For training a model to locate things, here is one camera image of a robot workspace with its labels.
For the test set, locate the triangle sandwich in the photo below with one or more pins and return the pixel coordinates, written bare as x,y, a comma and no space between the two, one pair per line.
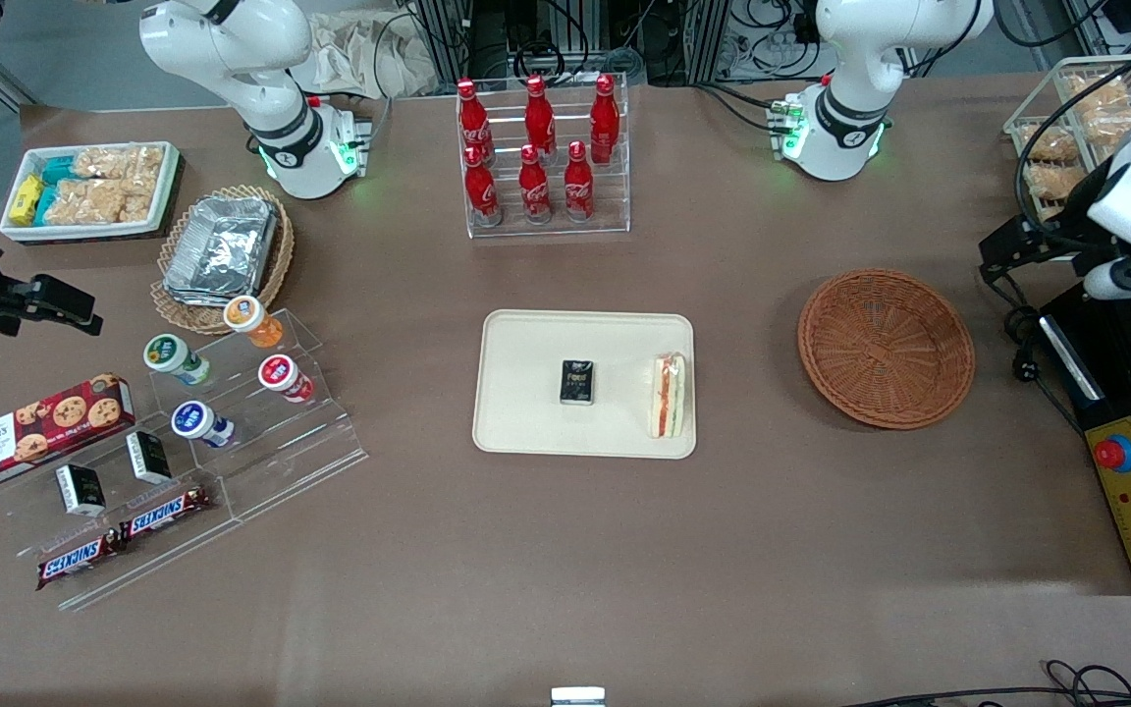
668,398

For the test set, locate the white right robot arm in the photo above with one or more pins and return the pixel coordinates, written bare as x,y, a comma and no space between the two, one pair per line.
232,39

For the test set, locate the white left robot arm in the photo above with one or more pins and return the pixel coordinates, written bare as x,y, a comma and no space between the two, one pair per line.
850,39

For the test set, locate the white snack tray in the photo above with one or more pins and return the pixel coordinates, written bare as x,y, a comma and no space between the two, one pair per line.
168,187

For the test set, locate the brown wicker basket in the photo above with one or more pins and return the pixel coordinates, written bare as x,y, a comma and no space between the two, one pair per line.
885,349

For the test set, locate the light wicker basket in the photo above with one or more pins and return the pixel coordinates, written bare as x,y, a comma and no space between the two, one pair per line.
276,265

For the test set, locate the cream rectangular tray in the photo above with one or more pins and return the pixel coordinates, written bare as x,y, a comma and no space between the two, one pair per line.
526,393

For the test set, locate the teal snack pack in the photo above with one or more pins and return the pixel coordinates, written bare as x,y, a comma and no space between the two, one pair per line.
57,170
47,204

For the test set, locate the yellow snack pack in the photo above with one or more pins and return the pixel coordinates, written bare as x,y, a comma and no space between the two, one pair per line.
26,199

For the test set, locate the clear rice cracker bag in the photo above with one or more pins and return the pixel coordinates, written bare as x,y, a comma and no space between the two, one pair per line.
99,201
119,162

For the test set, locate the green lid gum jar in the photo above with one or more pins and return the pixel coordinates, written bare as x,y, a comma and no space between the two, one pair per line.
166,353

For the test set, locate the black appliance with yellow panel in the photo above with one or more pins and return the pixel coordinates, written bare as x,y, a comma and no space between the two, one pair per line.
1105,373

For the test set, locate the red Walkers cookie box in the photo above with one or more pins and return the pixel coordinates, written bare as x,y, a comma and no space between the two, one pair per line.
35,432

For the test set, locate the small black white box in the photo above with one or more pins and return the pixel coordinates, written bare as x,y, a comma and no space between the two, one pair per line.
148,457
80,489

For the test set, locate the blue lid gum jar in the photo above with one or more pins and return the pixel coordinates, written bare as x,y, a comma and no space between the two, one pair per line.
194,420

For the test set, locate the orange lid gum jar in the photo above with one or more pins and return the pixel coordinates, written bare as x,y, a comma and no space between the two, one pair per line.
245,314

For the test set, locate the red emergency stop button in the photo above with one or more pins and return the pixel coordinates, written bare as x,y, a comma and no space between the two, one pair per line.
1115,454

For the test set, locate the red lid gum jar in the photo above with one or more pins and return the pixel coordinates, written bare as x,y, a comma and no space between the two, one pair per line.
279,373

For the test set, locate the Snickers chocolate bar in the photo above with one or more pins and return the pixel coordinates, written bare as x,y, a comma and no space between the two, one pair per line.
75,560
165,513

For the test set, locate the clear acrylic stepped display stand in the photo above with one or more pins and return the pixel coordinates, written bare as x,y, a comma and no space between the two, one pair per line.
281,452

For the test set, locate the white cloth bag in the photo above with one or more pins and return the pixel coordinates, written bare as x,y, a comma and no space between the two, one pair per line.
359,54

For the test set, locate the clear acrylic bottle rack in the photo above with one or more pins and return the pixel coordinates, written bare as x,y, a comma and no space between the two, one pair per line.
615,196

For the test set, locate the red cola bottle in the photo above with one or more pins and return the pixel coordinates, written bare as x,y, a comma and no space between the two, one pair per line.
533,187
538,116
605,116
480,191
578,185
470,118

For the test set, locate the black card box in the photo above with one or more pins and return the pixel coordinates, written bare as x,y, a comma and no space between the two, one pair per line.
578,383

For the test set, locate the small white device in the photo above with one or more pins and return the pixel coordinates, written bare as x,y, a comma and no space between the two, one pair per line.
577,697

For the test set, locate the aluminium frame equipment rack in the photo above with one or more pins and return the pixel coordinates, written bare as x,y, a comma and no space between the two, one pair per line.
664,39

